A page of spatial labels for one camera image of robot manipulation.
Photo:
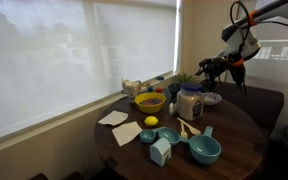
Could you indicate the medium teal measuring cup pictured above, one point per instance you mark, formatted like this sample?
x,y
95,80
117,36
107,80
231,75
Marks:
x,y
169,135

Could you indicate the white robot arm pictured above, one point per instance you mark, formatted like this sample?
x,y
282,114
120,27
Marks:
x,y
242,41

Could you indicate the narrow white roller blind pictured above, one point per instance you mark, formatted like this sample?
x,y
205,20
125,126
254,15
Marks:
x,y
280,70

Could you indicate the dark upholstered chair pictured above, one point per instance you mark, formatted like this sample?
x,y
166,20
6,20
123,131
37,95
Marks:
x,y
250,103

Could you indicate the yellow bowl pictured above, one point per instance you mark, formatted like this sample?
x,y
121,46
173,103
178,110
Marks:
x,y
150,107

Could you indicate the small white dispenser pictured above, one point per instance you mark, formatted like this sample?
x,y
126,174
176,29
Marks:
x,y
173,109

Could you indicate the wooden spoon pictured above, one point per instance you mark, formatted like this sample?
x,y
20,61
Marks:
x,y
190,127

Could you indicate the blue block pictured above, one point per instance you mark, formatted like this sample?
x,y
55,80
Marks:
x,y
150,89

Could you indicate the large teal measuring cup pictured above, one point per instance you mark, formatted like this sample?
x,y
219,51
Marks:
x,y
204,150

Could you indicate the wooden fork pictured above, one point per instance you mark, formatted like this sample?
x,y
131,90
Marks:
x,y
183,132

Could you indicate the clear jar of rice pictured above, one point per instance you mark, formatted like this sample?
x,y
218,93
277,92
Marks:
x,y
190,106

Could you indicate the dark blue bowl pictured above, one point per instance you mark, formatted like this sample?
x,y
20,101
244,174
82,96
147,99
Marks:
x,y
174,90

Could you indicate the white paper napkin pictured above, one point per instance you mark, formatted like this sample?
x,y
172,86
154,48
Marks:
x,y
126,133
114,118

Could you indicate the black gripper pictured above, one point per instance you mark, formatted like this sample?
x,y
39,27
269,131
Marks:
x,y
223,68

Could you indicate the small green plant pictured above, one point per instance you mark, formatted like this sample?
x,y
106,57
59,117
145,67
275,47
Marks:
x,y
181,78

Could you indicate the yellow lemon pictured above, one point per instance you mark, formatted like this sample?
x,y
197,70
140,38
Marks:
x,y
151,121

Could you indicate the black white patterned plate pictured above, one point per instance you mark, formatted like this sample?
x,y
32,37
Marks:
x,y
214,99

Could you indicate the red block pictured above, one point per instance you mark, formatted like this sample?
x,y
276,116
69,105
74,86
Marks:
x,y
159,90

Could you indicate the wide white roller blind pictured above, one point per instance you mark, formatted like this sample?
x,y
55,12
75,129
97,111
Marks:
x,y
50,66

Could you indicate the teal white toy carton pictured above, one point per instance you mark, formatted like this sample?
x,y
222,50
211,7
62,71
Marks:
x,y
160,152

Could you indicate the small teal measuring cup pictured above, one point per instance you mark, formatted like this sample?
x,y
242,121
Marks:
x,y
147,136

